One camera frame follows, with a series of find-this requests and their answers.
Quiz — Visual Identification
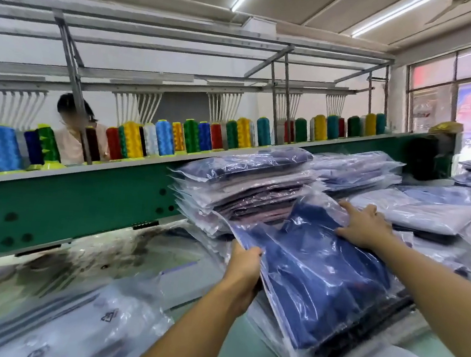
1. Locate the black machine head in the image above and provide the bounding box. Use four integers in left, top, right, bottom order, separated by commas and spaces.
403, 120, 465, 187

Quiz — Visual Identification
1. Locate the grey metal thread rack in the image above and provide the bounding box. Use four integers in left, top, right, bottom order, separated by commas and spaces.
0, 0, 400, 202

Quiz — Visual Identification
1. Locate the ceiling fan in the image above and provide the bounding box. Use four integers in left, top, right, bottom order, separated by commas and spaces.
424, 0, 471, 30

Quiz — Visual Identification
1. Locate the person's left hand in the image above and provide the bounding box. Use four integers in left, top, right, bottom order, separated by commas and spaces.
216, 238, 267, 317

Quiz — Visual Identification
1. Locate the stack of bagged garments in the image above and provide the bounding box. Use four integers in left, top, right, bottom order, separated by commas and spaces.
150, 129, 471, 357

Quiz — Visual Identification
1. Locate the green machine beam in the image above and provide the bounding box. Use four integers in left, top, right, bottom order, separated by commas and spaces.
0, 86, 455, 319

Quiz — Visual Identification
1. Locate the stack of plastic bags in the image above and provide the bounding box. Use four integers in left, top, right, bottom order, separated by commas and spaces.
0, 264, 179, 357

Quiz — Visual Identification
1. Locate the person's right forearm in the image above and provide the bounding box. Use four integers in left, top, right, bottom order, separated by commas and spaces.
361, 235, 471, 357

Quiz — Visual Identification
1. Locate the person's left forearm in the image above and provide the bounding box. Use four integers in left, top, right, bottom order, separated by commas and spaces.
131, 280, 253, 357

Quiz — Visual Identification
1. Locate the single clear plastic bag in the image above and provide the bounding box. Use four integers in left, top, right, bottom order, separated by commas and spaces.
214, 180, 427, 357

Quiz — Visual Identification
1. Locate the person's right hand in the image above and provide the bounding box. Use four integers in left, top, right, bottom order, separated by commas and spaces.
332, 199, 400, 255

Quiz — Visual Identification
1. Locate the row of coloured thread spools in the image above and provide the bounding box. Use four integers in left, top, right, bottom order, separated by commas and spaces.
0, 69, 392, 225

